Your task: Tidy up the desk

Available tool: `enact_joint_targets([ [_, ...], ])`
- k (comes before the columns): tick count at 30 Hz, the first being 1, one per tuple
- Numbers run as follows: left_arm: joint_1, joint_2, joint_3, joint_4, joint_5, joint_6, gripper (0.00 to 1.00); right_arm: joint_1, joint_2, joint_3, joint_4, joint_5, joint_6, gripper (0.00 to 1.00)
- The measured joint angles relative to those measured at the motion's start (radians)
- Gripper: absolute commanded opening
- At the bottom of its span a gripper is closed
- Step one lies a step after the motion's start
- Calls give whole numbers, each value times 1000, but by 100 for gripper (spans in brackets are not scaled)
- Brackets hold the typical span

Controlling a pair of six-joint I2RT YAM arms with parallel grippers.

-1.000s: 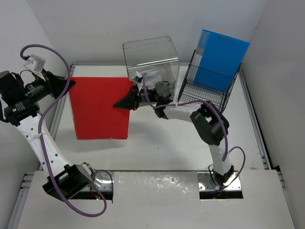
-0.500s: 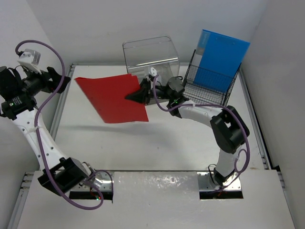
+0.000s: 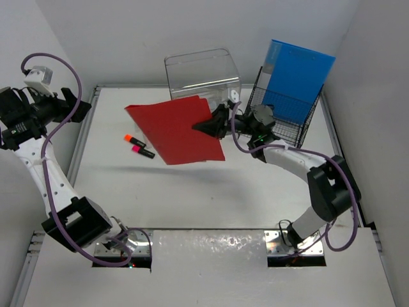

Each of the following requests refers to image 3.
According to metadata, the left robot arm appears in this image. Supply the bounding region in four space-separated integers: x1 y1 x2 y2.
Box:
1 87 113 251

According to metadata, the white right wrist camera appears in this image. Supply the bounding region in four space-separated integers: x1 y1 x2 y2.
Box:
227 90 240 109

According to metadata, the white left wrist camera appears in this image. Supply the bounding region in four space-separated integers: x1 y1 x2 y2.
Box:
24 66 53 95

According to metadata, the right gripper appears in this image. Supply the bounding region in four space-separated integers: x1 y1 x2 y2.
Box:
193 103 258 140

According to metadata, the black wire mesh rack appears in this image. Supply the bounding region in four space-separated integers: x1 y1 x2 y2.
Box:
244 68 320 148

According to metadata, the white front cover panel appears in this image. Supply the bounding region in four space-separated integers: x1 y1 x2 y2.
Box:
24 229 394 306

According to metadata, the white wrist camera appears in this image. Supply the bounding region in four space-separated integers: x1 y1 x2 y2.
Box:
24 66 53 95
227 90 240 109

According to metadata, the blue folder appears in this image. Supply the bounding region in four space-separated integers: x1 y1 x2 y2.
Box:
262 40 336 104

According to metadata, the red folder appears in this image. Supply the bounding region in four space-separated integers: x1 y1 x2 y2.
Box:
125 95 225 165

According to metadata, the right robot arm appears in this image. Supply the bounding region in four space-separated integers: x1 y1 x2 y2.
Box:
192 102 361 252

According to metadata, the aluminium table frame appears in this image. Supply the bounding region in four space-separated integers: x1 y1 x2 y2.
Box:
9 83 389 307

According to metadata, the clear plastic drawer organizer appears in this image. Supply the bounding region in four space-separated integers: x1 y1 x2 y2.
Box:
164 48 242 103

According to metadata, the orange black highlighter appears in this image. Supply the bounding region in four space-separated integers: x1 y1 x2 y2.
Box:
124 134 146 148

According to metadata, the pink black highlighter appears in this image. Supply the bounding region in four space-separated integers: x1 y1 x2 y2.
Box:
132 145 155 159

